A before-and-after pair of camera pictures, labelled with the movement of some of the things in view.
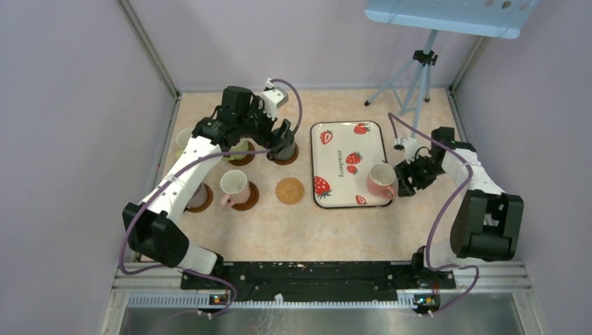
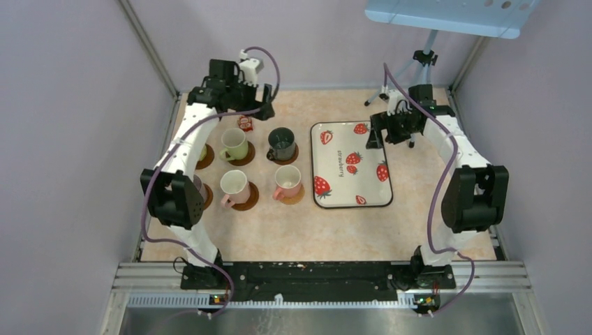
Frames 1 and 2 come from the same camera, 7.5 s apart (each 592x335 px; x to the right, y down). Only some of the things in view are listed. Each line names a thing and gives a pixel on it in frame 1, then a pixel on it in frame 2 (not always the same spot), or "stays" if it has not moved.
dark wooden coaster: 206,205 stays
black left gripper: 268,137 → 267,110
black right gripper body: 422,172 → 398,128
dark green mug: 285,149 stays
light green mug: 241,146 stays
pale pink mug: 235,184 stays
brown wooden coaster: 252,201 stays
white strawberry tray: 342,153 stays
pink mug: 381,179 → 287,181
